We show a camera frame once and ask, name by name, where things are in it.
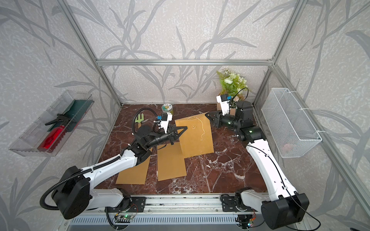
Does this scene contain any white closure string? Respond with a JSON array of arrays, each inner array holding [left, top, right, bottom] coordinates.
[[187, 116, 206, 141]]

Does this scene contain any kraft file bag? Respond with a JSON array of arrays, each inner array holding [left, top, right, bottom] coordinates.
[[157, 142, 187, 181], [116, 156, 151, 185], [175, 113, 214, 158]]

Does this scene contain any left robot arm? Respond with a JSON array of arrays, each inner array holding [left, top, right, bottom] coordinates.
[[40, 125, 187, 219]]

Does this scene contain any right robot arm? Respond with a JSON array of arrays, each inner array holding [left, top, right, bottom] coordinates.
[[205, 102, 309, 230]]

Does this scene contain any peach flower pot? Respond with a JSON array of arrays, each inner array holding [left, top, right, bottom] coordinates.
[[217, 103, 236, 115]]

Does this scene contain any green garden hand fork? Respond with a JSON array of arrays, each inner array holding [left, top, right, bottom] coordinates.
[[135, 113, 145, 128]]

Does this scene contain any small labelled tin can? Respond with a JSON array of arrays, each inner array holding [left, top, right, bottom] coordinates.
[[161, 104, 173, 115]]

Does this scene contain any green artificial plant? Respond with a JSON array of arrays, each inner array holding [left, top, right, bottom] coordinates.
[[217, 69, 249, 99]]

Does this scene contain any green dustpan scoop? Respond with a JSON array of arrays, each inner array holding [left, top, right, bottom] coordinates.
[[45, 100, 94, 132]]

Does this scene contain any left circuit board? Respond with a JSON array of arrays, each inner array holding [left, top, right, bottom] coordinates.
[[114, 213, 137, 224]]

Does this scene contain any circuit board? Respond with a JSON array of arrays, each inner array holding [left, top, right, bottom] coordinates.
[[114, 213, 137, 224], [235, 214, 256, 230]]

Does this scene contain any right circuit board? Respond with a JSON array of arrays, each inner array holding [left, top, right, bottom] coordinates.
[[235, 214, 256, 230]]

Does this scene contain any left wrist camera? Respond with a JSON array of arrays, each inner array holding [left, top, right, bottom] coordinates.
[[157, 112, 172, 134]]

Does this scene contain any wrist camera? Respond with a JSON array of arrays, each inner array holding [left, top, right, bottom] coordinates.
[[157, 112, 172, 134], [216, 94, 231, 115]]

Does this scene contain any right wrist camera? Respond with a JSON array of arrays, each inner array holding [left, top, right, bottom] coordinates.
[[216, 94, 231, 115]]

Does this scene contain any white wire mesh basket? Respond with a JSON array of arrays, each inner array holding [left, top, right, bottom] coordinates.
[[262, 88, 322, 158]]

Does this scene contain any aluminium front rail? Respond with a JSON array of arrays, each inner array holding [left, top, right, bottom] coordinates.
[[59, 194, 304, 217]]

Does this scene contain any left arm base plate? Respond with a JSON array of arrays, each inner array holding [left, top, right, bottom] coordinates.
[[106, 196, 146, 213]]

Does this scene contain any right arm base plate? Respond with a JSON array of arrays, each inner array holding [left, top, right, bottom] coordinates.
[[220, 194, 258, 212]]

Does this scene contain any clear plastic wall bin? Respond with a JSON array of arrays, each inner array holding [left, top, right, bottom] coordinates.
[[9, 90, 93, 157]]

